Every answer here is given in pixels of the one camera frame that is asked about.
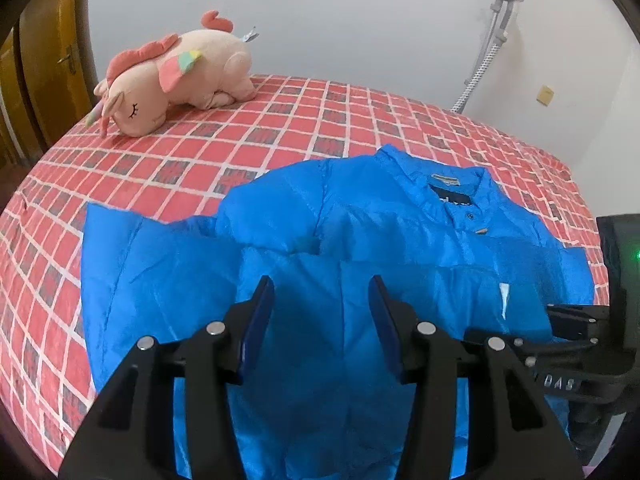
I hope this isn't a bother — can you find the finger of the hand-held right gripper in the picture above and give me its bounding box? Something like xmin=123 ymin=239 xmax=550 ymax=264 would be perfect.
xmin=462 ymin=329 xmax=600 ymax=363
xmin=544 ymin=303 xmax=610 ymax=342

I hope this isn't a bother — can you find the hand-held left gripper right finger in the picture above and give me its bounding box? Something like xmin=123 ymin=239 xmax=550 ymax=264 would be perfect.
xmin=367 ymin=275 xmax=586 ymax=480

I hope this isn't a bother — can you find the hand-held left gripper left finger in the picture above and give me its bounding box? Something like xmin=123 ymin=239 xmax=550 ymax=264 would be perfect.
xmin=57 ymin=275 xmax=276 ymax=480

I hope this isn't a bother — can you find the blue padded jacket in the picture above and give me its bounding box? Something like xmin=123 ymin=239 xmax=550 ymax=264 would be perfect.
xmin=80 ymin=144 xmax=596 ymax=480

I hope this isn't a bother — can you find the red checked bed sheet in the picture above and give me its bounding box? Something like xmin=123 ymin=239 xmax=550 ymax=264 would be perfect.
xmin=0 ymin=74 xmax=601 ymax=480

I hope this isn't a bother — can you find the pink plush unicorn toy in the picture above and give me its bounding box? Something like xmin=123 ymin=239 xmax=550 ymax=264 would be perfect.
xmin=89 ymin=9 xmax=261 ymax=140

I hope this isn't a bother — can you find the wooden door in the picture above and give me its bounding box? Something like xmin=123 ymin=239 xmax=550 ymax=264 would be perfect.
xmin=0 ymin=0 xmax=99 ymax=161

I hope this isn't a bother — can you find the brass door handle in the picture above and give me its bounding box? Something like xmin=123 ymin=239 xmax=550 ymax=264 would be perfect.
xmin=56 ymin=44 xmax=82 ymax=75

